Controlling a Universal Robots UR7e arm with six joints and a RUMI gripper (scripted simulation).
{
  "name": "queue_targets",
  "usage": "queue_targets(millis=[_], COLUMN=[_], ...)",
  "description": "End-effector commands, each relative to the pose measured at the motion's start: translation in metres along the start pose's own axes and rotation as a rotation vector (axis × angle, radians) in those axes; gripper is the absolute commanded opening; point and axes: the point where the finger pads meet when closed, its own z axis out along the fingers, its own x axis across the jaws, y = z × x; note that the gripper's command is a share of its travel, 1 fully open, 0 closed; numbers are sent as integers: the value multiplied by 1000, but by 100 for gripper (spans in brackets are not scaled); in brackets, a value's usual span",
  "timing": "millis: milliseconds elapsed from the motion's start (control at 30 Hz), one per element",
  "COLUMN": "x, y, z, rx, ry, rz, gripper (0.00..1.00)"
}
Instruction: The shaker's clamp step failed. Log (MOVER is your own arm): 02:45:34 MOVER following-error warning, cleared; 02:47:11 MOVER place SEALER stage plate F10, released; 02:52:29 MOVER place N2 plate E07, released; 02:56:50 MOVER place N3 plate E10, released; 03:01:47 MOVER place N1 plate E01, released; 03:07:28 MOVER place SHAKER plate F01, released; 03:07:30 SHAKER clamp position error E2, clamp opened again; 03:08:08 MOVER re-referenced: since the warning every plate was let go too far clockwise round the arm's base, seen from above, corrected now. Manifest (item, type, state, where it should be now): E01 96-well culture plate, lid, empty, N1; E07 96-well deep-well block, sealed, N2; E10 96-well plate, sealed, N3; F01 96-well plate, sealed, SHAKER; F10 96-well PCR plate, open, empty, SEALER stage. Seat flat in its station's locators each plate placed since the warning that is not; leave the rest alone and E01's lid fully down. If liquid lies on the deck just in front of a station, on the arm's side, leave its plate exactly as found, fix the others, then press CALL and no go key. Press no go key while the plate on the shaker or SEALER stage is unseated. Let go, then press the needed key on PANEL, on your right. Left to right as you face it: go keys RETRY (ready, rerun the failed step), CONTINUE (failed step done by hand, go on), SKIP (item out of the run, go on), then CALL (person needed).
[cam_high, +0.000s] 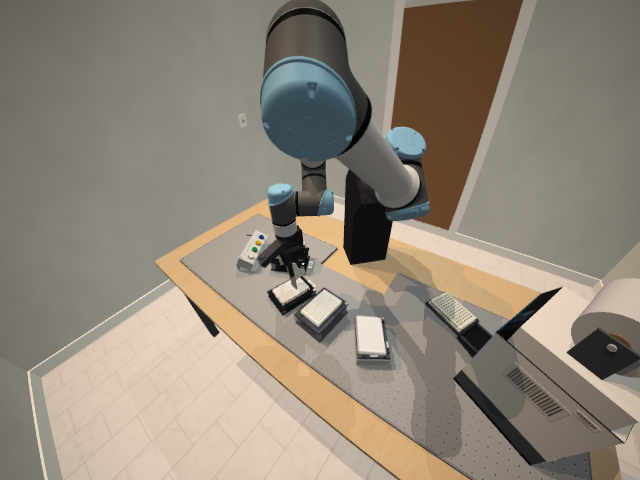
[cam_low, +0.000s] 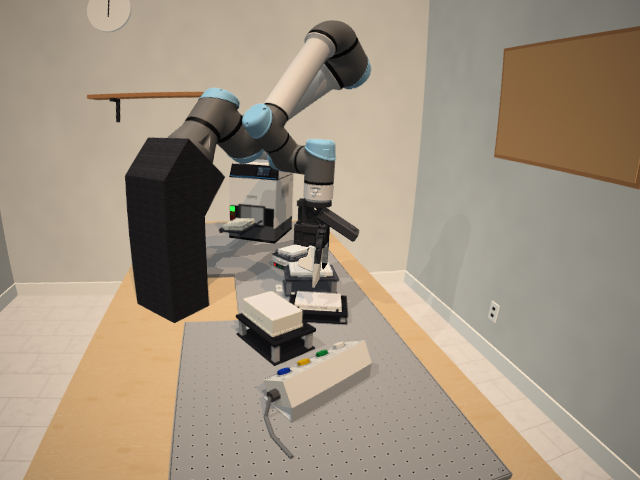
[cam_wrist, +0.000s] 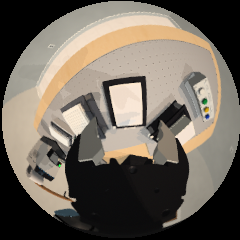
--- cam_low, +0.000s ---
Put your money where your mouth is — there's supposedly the beige control panel with coloured buttons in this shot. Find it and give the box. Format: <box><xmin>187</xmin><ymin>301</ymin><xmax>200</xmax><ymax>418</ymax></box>
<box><xmin>263</xmin><ymin>340</ymin><xmax>372</xmax><ymax>459</ymax></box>

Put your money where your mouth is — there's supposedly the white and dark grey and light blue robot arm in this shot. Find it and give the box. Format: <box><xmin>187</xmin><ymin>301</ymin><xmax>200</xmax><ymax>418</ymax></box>
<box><xmin>167</xmin><ymin>20</ymin><xmax>371</xmax><ymax>203</ymax></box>

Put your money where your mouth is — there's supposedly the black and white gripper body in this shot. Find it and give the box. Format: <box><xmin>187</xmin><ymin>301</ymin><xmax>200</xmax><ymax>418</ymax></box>
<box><xmin>294</xmin><ymin>198</ymin><xmax>332</xmax><ymax>248</ymax></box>

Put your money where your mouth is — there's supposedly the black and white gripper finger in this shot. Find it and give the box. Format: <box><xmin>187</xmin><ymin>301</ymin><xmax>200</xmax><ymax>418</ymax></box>
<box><xmin>298</xmin><ymin>235</ymin><xmax>324</xmax><ymax>288</ymax></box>
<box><xmin>307</xmin><ymin>240</ymin><xmax>329</xmax><ymax>269</ymax></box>

